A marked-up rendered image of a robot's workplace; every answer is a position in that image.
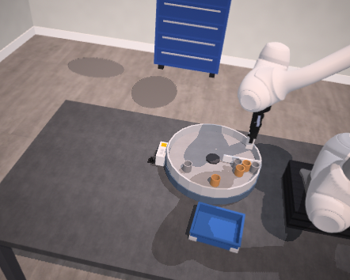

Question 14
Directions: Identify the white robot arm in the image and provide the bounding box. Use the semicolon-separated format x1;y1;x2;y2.
238;42;350;233

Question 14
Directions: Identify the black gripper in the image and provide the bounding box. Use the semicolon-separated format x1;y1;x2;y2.
245;106;271;149

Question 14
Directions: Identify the bronze bushing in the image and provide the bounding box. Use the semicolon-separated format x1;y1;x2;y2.
210;174;221;187
242;160;251;172
234;165;245;177

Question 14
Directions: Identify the blue crate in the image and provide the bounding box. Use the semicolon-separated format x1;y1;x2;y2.
188;202;245;253

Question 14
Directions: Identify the grey metal bushing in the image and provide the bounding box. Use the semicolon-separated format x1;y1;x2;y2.
232;158;242;170
182;161;192;173
249;161;260;174

